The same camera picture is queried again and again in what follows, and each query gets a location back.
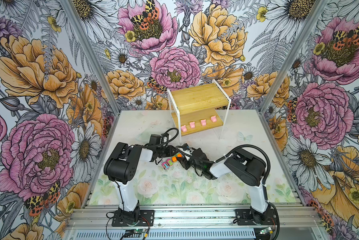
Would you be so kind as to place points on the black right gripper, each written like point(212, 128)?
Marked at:
point(184, 162)

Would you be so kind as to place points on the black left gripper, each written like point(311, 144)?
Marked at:
point(170, 153)

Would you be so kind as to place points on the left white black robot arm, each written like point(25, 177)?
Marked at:
point(121, 167)

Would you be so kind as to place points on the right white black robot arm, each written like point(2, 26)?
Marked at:
point(247, 162)

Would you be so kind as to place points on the white wooden two-tier shelf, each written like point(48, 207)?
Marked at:
point(198, 103)

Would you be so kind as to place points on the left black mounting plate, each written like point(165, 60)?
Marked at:
point(137, 218)

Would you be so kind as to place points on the black mounting plate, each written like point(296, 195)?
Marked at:
point(137, 218)
point(249, 217)

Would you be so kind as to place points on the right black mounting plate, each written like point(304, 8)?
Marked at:
point(249, 217)

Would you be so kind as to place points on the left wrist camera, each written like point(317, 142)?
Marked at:
point(154, 140)

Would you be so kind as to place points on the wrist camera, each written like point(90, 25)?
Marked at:
point(186, 147)
point(154, 140)

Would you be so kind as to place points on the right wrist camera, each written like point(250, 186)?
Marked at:
point(186, 147)

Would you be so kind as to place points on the white vented cable duct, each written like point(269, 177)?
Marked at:
point(171, 234)

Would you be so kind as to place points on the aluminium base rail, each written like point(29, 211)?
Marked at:
point(290, 216)

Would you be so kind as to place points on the aluminium left corner post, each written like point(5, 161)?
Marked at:
point(84, 40)

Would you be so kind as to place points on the aluminium corner post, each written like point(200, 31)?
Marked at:
point(311, 21)
point(84, 40)

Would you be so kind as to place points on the aluminium right corner post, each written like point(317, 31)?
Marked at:
point(311, 21)

